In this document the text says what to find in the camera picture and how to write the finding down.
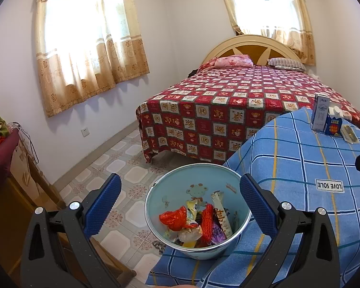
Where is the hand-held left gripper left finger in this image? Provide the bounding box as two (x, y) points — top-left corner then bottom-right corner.
(19, 173), (122, 288)

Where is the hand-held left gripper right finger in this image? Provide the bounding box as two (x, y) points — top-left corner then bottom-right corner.
(239, 173), (342, 288)

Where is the beige snack packet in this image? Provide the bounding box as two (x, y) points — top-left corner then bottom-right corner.
(210, 191), (233, 237)

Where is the purple foil wrapper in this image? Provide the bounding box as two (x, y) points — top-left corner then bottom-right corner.
(211, 224), (226, 244)

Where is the red foam net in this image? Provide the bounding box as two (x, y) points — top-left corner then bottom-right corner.
(200, 203), (218, 246)

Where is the yellow wrapper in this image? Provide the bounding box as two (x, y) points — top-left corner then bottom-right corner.
(185, 199), (199, 220)

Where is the red orange wrapper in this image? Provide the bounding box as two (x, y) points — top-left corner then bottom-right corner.
(159, 206), (188, 232)

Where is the clear plastic bag red print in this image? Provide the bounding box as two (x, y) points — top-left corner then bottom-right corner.
(178, 224), (203, 244)

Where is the light blue cartoon trash bin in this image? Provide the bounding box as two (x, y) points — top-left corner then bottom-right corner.
(144, 163), (252, 260)

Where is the clear plastic packet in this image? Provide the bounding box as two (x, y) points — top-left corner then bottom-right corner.
(340, 124), (353, 140)

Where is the blue white drink carton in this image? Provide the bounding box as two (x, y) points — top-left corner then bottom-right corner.
(324, 102), (344, 136)

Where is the blue plaid table cloth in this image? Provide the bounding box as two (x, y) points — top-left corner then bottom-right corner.
(145, 107), (360, 288)

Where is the white milk carton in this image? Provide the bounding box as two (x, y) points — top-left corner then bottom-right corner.
(310, 93), (330, 132)

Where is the beige cardboard box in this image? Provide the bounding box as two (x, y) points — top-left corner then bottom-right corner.
(10, 138), (66, 212)

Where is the wooden cabinet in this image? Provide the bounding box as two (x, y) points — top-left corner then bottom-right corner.
(0, 168), (137, 288)

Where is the striped pillow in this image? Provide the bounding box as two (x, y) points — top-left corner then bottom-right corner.
(267, 58), (306, 72)

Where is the maroon cloth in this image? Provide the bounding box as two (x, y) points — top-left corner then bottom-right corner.
(0, 129), (21, 183)

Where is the bed with red patterned cover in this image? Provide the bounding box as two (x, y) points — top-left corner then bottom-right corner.
(136, 65), (360, 164)

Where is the beige patterned curtain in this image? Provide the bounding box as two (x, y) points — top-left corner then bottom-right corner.
(35, 0), (150, 118)
(215, 0), (316, 66)

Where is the pink pillow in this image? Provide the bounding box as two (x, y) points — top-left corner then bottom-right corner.
(214, 54), (254, 68)

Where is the red cloth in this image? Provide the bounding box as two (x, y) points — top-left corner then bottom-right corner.
(198, 59), (217, 71)

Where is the cream wooden bed headboard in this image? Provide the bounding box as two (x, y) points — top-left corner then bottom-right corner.
(203, 34), (309, 66)

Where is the black cable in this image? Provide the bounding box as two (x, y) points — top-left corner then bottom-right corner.
(12, 122), (40, 166)

